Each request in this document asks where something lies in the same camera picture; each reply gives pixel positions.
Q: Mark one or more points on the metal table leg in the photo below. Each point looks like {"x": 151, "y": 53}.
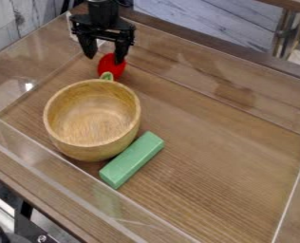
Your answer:
{"x": 287, "y": 35}

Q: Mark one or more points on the red plush fruit green stem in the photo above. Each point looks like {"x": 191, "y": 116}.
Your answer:
{"x": 108, "y": 65}

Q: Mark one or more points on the wooden bowl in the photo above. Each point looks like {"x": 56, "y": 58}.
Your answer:
{"x": 92, "y": 119}

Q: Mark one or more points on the black table frame bracket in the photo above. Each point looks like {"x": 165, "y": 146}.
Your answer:
{"x": 26, "y": 228}

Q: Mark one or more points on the green rectangular block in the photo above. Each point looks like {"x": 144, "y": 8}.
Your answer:
{"x": 127, "y": 164}

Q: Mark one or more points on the clear acrylic tray wall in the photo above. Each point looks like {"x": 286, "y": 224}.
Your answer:
{"x": 85, "y": 206}

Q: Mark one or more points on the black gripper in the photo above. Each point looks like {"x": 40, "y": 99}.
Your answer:
{"x": 105, "y": 18}

